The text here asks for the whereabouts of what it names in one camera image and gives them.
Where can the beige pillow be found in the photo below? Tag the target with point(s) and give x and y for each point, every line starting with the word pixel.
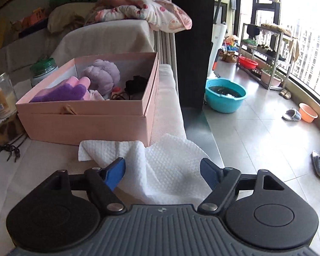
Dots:
pixel 66 18

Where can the black scrunchie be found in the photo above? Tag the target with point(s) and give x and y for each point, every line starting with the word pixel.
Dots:
pixel 136 84

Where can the brown boots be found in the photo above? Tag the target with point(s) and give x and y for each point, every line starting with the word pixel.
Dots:
pixel 228 56

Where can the lilac plush toy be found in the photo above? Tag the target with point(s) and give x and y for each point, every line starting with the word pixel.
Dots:
pixel 102 74

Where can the purple fuzzy glove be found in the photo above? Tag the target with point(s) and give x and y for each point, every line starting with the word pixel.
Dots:
pixel 61 93

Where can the colourful plastic toy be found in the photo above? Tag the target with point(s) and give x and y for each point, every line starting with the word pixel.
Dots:
pixel 230 45

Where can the black flat tray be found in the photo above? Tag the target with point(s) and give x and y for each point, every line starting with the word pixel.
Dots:
pixel 33 28

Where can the tortoiseshell plush cloth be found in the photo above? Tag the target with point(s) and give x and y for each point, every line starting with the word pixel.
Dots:
pixel 8 130

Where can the floral printed blanket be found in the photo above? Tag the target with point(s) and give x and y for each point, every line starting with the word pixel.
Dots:
pixel 144 8

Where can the potted green plant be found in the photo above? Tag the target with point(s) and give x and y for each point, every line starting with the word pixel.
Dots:
pixel 270 77

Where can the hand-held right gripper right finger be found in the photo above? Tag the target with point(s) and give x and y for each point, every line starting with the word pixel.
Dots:
pixel 209 171

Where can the orange toy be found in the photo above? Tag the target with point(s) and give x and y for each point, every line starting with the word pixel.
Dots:
pixel 33 17

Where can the metal shoe rack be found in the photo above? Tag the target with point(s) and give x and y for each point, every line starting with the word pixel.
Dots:
pixel 274 56

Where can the white upright vacuum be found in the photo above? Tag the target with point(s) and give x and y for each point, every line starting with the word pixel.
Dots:
pixel 217 37

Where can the red plastic basin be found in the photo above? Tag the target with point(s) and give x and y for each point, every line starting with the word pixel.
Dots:
pixel 248 62

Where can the green lidded jar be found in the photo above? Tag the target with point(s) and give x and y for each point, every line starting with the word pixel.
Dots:
pixel 44 70

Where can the teal plastic basin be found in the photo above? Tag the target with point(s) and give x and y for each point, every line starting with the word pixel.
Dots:
pixel 225 102

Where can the grey slipper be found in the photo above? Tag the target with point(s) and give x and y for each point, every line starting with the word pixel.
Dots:
pixel 292 114

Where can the hanging beige towel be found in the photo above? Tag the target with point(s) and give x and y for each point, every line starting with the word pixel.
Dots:
pixel 293 49

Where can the orange hair accessory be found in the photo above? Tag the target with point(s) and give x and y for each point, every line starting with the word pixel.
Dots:
pixel 116 88

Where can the small beige plush toy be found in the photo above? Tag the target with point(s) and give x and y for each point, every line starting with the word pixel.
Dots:
pixel 14 26

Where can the woven straw mat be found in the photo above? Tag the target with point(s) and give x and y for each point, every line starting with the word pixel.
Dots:
pixel 276 28

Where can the beige sandal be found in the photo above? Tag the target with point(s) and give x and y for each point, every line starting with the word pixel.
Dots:
pixel 283 92
pixel 288 95

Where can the clear glass jar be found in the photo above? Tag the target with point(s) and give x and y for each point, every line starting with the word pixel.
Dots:
pixel 1 96

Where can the yellow plush toy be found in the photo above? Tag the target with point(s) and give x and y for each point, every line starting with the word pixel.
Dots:
pixel 0 34

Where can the pink checked cloth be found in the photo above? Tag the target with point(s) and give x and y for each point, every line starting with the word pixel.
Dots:
pixel 96 95

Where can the orange plastic basin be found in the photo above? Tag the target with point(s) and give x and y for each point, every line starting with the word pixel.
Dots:
pixel 308 113

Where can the beige curtain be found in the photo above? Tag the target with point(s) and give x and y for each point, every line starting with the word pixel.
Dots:
pixel 162 48

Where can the white textured cloth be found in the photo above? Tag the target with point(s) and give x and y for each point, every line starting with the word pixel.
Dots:
pixel 170 165

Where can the pink cardboard box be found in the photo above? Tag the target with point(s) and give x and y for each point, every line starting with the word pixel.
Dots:
pixel 90 125

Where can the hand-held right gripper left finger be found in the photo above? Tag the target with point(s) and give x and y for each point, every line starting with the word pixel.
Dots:
pixel 116 172

